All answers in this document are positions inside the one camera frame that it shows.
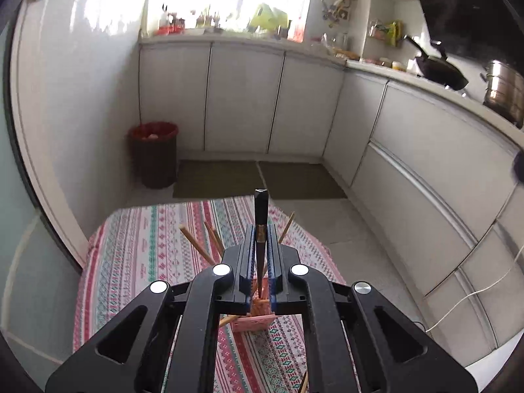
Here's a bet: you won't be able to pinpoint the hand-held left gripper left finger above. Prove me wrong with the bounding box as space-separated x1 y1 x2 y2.
45 224 257 393

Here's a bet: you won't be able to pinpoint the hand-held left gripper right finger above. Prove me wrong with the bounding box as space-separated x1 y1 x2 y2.
265 225 479 393

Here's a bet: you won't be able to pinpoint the dark-tipped single chopstick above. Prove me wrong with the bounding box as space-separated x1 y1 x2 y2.
253 188 270 300

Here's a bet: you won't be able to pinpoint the pink plastic basket holder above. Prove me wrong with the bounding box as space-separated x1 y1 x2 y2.
233 294 276 335

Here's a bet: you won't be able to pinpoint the bunch of bamboo chopsticks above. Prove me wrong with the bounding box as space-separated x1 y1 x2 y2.
179 212 310 393

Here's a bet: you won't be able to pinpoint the brown floor mat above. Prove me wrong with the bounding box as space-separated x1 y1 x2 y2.
172 159 263 199
258 161 349 200

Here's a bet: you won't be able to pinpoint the striped patterned tablecloth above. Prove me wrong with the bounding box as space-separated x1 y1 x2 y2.
72 196 349 393

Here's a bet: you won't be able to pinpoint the red-rimmed trash bin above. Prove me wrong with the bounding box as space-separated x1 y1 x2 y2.
127 121 180 189

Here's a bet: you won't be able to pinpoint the white kitchen cabinets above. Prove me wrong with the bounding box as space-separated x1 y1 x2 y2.
138 35 524 373

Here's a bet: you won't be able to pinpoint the frosted glass door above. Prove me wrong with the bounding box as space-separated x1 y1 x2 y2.
0 28 84 381

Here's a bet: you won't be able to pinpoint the yellow-green plastic bag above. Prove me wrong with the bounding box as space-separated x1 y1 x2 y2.
249 3 290 34

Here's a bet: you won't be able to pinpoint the black wok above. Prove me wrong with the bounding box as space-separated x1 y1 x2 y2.
404 35 470 91

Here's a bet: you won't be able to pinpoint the steel stock pot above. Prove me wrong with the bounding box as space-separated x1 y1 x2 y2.
480 59 524 128

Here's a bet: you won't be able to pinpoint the black range hood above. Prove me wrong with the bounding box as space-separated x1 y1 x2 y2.
403 0 524 75

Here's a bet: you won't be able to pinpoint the white cable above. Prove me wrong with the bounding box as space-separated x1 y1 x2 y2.
425 245 524 333

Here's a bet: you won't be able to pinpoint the wall rack with yellow-green item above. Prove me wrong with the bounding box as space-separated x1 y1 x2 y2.
367 18 404 48

